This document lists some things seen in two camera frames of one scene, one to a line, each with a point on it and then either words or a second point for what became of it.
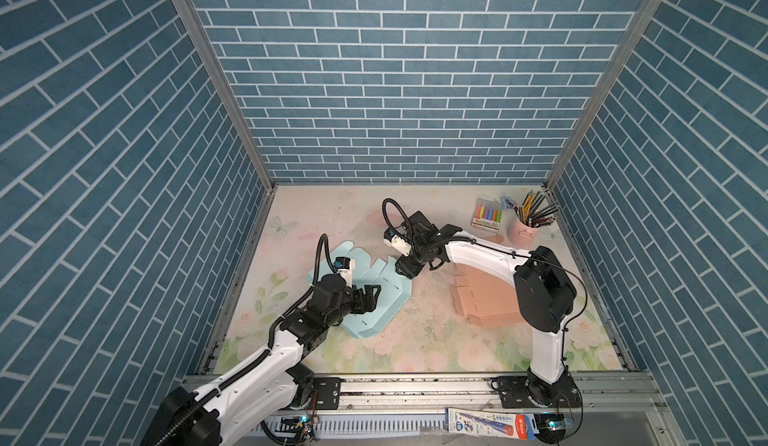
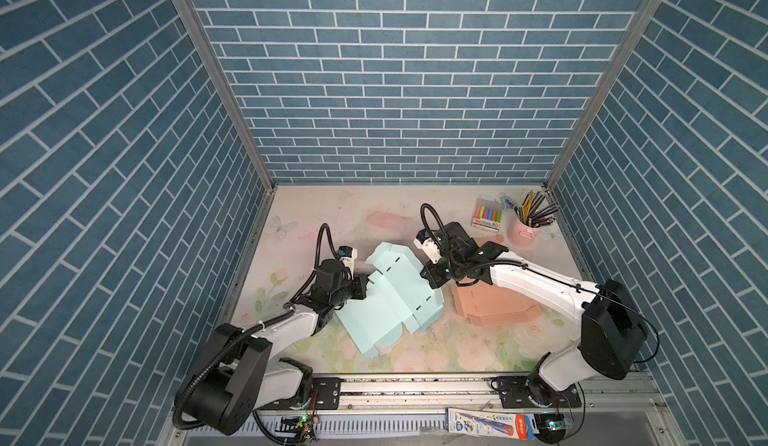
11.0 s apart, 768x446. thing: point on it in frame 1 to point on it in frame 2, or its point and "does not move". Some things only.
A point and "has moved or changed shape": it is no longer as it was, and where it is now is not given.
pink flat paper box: [485, 299] does not move
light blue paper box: [395, 293] has moved or changed shape
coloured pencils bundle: [531, 215] does not move
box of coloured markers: [486, 213] does not move
